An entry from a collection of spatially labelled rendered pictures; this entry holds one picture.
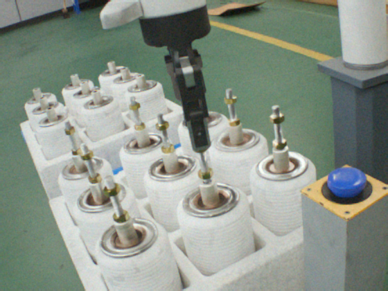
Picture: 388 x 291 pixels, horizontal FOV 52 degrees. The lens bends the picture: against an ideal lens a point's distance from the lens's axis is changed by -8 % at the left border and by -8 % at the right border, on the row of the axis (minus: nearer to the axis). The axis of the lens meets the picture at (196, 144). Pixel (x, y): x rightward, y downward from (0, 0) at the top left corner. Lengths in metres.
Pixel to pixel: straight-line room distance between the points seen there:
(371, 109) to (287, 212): 0.31
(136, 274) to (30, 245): 0.59
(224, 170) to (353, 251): 0.31
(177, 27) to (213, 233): 0.25
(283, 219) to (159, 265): 0.19
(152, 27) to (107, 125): 0.59
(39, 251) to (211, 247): 0.57
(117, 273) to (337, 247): 0.25
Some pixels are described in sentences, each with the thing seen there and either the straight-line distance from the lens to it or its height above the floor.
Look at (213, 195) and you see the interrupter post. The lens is 0.55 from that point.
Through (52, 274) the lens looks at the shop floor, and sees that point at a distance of 0.95.
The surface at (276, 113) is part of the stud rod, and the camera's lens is 0.57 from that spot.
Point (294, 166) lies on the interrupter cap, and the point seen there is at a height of 0.25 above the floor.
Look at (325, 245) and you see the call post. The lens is 0.45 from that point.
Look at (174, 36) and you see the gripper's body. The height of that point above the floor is 0.48.
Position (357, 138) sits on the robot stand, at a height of 0.17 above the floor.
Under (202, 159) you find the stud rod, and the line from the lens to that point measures 0.52.
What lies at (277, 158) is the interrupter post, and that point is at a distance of 0.59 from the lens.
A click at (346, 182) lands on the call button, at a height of 0.33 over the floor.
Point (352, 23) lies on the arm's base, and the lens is 0.80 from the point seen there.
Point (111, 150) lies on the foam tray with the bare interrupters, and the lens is 1.00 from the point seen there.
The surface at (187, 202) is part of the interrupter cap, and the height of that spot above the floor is 0.25.
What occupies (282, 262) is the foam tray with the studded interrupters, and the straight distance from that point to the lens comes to 0.58.
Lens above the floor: 0.56
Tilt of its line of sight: 26 degrees down
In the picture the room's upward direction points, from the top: 12 degrees counter-clockwise
